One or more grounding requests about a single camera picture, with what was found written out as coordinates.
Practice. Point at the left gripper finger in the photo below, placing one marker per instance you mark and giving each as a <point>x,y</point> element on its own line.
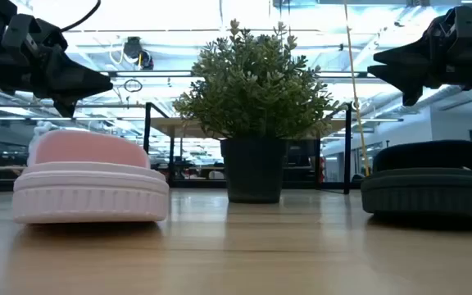
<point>76,73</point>
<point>66,100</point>

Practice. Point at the pink rubber slide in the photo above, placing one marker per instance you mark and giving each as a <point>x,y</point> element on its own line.
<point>88,192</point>

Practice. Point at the green artificial plant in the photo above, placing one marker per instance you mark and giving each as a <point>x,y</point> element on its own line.
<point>252,90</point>

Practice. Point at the black plant pot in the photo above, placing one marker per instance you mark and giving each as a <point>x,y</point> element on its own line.
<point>254,172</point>

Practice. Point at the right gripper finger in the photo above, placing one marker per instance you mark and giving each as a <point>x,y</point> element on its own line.
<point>414,52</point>
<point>412,78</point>

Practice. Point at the black rubber slide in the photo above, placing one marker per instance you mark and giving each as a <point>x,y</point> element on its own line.
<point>428,192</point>

